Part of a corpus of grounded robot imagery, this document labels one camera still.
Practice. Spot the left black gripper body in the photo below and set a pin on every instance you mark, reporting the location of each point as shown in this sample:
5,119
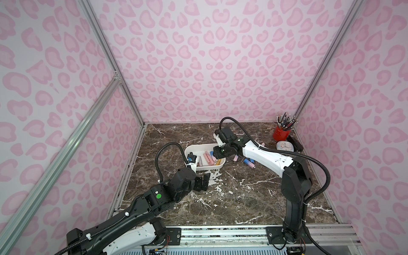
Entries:
202,181

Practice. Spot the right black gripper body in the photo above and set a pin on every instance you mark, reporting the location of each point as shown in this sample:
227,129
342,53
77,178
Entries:
218,151

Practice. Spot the pink lip gloss tube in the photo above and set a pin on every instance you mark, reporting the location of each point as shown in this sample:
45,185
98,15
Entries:
209,159

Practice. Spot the white plastic storage box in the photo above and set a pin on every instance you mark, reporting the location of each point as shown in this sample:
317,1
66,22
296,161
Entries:
199,150

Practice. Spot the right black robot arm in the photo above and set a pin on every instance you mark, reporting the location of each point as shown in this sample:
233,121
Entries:
291,167

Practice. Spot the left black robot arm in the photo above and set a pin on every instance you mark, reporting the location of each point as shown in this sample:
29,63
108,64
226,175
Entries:
143,213

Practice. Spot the red pen holder cup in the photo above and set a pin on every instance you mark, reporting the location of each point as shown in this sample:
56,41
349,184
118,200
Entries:
280,135

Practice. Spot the white round alarm clock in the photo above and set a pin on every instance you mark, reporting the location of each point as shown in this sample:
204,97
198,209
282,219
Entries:
285,146

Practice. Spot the bundle of pens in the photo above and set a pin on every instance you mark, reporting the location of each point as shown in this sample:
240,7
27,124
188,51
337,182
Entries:
286,122

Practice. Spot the black object behind clock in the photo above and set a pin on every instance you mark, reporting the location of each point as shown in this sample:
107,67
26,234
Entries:
298,147

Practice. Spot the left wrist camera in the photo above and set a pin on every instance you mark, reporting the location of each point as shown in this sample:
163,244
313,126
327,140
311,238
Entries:
192,161

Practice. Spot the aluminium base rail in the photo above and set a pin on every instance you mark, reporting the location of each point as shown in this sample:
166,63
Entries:
337,239

